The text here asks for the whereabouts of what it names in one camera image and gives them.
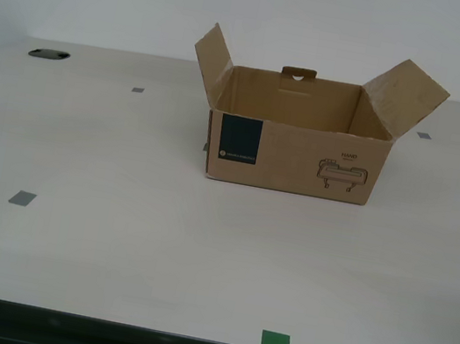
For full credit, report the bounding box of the brown cardboard box with flaps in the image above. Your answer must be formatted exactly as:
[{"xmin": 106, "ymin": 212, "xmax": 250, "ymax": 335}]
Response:
[{"xmin": 171, "ymin": 19, "xmax": 456, "ymax": 219}]

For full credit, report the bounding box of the black oval cable grommet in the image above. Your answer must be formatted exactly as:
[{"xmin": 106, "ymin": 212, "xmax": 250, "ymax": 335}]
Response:
[{"xmin": 26, "ymin": 46, "xmax": 72, "ymax": 65}]

